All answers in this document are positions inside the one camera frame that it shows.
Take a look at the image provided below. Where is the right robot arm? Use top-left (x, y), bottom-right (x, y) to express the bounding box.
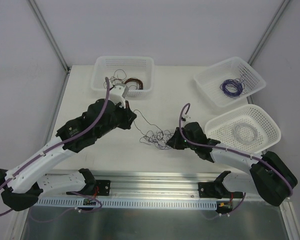
top-left (167, 122), bottom-right (298, 207)

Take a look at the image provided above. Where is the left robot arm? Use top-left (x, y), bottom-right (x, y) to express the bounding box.
top-left (0, 99), bottom-right (137, 212)

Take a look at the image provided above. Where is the white rectangular basket left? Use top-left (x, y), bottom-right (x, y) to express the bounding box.
top-left (90, 56), bottom-right (155, 97)

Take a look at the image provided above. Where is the white rectangular basket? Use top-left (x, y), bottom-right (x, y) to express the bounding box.
top-left (193, 56), bottom-right (267, 108)
top-left (90, 56), bottom-right (155, 97)

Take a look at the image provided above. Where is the white rectangular basket right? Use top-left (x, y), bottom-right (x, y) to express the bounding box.
top-left (193, 56), bottom-right (267, 108)

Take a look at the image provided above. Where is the white round-hole basket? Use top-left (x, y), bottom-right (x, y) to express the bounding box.
top-left (204, 104), bottom-right (282, 153)

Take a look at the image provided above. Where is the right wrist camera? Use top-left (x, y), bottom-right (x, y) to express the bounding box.
top-left (181, 114), bottom-right (191, 122)

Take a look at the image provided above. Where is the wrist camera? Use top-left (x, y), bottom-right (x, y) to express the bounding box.
top-left (109, 83), bottom-right (129, 109)
top-left (181, 114), bottom-right (191, 122)

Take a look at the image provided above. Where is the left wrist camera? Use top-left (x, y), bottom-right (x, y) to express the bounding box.
top-left (109, 83), bottom-right (129, 109)

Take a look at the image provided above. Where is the brown coiled wire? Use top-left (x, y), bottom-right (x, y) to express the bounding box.
top-left (123, 77), bottom-right (144, 91)

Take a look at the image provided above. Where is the white coiled wire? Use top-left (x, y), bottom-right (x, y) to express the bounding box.
top-left (232, 123), bottom-right (258, 143)

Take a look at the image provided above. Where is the aluminium mounting rail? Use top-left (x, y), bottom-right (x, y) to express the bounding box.
top-left (37, 171), bottom-right (291, 201)

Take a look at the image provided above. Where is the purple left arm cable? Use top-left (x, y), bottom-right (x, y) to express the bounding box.
top-left (0, 76), bottom-right (111, 218)

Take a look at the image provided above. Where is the purple coiled wire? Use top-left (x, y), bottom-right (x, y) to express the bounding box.
top-left (219, 77), bottom-right (247, 100)

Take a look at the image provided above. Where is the white slotted cable duct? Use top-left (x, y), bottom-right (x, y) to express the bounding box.
top-left (35, 197), bottom-right (217, 211)

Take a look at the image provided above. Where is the left aluminium frame post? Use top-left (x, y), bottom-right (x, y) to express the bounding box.
top-left (26, 0), bottom-right (71, 73)

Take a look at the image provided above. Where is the aluminium frame post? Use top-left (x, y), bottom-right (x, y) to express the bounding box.
top-left (26, 0), bottom-right (71, 73)
top-left (247, 0), bottom-right (293, 66)

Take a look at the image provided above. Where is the right aluminium frame post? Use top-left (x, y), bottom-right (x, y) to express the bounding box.
top-left (247, 0), bottom-right (293, 66)

